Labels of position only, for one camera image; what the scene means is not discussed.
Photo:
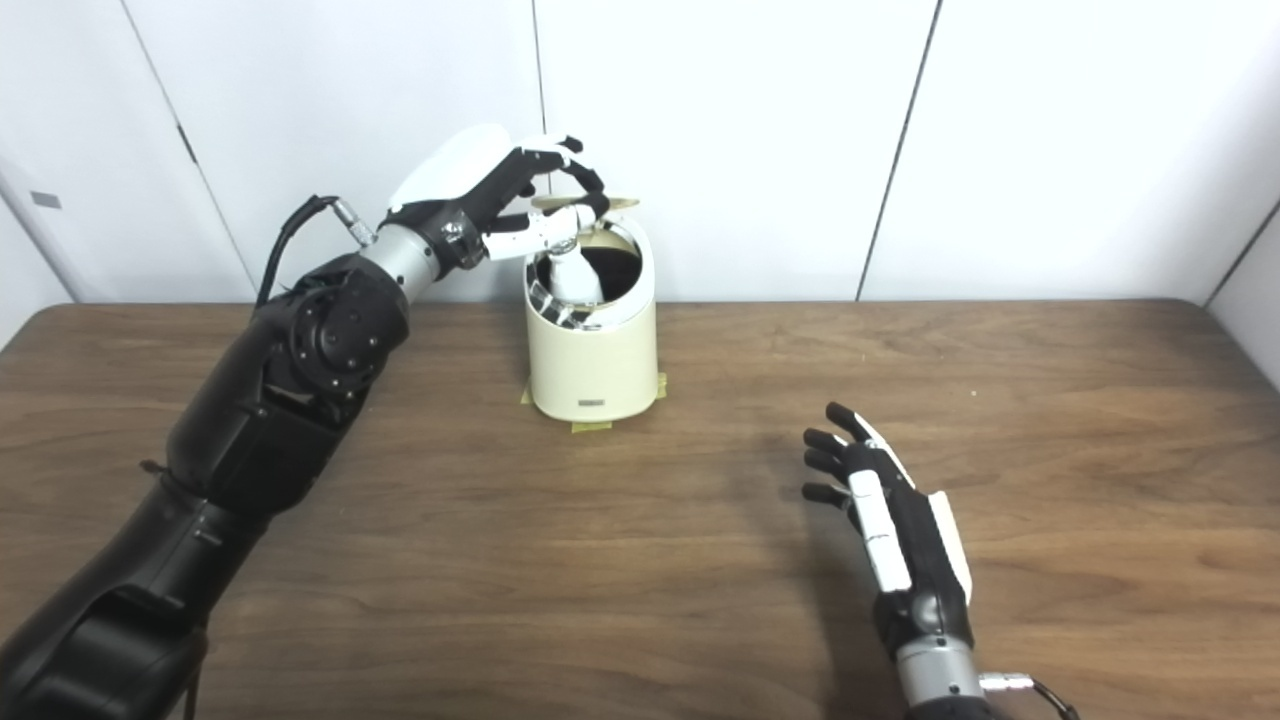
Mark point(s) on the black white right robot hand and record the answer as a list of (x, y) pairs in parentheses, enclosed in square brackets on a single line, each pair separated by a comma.
[(915, 560)]

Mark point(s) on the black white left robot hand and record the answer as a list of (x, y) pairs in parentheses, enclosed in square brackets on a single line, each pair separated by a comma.
[(455, 185)]

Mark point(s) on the small white plastic bottle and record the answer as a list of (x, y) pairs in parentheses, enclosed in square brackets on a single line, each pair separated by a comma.
[(575, 280)]

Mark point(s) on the round cream bin lid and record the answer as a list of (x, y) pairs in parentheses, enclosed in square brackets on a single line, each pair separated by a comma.
[(620, 203)]

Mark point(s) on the cream-colored plastic bin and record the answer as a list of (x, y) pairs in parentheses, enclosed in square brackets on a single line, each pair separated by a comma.
[(595, 365)]

